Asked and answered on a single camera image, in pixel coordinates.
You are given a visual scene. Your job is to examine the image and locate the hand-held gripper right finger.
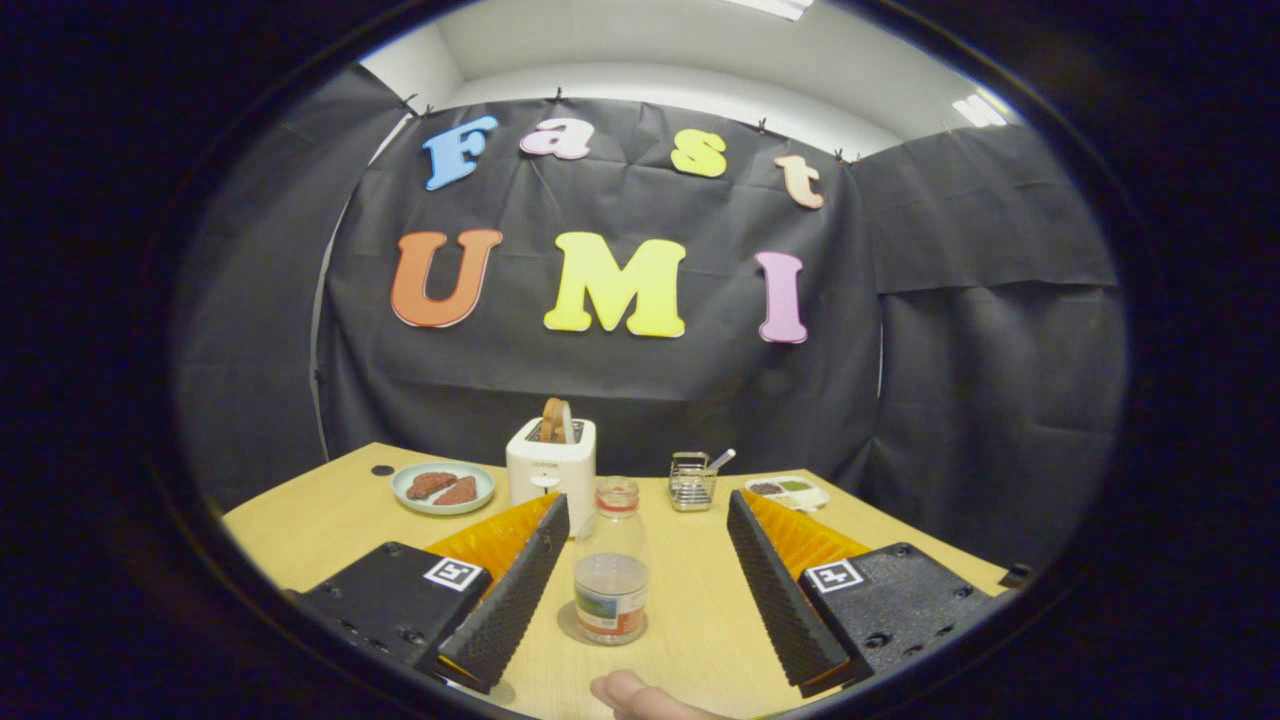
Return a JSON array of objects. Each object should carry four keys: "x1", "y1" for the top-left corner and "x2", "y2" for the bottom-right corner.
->
[{"x1": 727, "y1": 488, "x2": 1011, "y2": 698}]

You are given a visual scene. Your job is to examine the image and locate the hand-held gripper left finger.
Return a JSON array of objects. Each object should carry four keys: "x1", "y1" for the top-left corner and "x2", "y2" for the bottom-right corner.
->
[{"x1": 290, "y1": 492, "x2": 571, "y2": 696}]

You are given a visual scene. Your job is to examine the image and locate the brown round coaster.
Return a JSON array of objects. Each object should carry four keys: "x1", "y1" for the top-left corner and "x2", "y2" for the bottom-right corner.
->
[{"x1": 557, "y1": 600, "x2": 649, "y2": 647}]

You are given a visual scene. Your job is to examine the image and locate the clear plastic juice bottle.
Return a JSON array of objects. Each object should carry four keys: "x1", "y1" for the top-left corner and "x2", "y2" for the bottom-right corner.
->
[{"x1": 573, "y1": 478, "x2": 651, "y2": 646}]

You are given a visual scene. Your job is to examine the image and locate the wooden table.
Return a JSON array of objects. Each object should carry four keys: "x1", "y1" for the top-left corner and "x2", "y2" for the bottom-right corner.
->
[{"x1": 222, "y1": 442, "x2": 1011, "y2": 720}]

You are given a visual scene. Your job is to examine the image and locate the white divided sauce dish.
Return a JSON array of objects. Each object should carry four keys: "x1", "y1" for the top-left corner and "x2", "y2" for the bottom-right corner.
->
[{"x1": 745, "y1": 476, "x2": 830, "y2": 513}]

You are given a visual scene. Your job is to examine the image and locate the white toaster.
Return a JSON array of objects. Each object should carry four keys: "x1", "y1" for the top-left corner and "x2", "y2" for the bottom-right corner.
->
[{"x1": 505, "y1": 417, "x2": 598, "y2": 539}]

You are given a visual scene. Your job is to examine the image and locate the pale green plate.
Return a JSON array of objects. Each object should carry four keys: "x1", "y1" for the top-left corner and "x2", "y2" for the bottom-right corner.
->
[{"x1": 391, "y1": 461, "x2": 496, "y2": 517}]

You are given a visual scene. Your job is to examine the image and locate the small ceiling light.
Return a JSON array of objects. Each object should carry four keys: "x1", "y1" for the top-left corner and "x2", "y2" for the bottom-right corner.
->
[{"x1": 950, "y1": 92, "x2": 1009, "y2": 129}]

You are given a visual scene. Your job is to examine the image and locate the long ceiling light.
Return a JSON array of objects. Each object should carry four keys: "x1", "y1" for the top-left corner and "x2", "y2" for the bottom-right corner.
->
[{"x1": 720, "y1": 0, "x2": 816, "y2": 21}]

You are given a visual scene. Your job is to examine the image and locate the metal wire basket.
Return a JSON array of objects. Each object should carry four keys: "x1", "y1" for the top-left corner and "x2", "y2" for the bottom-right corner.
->
[{"x1": 668, "y1": 451, "x2": 717, "y2": 513}]

